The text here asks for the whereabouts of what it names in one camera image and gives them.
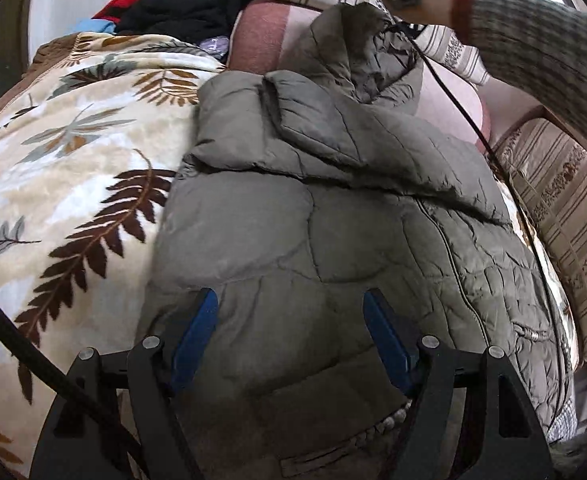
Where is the grey puffer hooded jacket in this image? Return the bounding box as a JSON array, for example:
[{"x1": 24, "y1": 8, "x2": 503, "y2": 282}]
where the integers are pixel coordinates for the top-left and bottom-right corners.
[{"x1": 140, "y1": 3, "x2": 570, "y2": 479}]

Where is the pile of dark clothes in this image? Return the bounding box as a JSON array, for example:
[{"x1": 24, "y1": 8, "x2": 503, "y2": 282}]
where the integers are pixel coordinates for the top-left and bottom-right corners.
[{"x1": 73, "y1": 0, "x2": 254, "y2": 63}]

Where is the pink sofa backrest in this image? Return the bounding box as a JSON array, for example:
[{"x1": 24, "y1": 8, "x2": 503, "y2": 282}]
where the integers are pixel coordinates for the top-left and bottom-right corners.
[{"x1": 228, "y1": 0, "x2": 491, "y2": 146}]

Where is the striped floral side cushion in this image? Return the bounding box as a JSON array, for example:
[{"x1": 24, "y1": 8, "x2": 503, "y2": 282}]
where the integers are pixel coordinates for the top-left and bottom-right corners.
[{"x1": 497, "y1": 118, "x2": 587, "y2": 361}]

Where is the leaf pattern fleece blanket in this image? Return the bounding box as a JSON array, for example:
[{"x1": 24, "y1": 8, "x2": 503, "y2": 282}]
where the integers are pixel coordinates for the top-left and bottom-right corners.
[{"x1": 0, "y1": 31, "x2": 226, "y2": 480}]

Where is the black cable left camera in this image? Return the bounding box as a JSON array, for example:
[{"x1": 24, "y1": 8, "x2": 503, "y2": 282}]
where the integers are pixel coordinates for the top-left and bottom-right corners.
[{"x1": 0, "y1": 274, "x2": 145, "y2": 480}]

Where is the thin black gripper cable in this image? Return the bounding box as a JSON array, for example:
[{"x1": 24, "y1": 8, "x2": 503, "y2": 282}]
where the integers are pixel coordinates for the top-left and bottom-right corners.
[{"x1": 385, "y1": 22, "x2": 557, "y2": 311}]

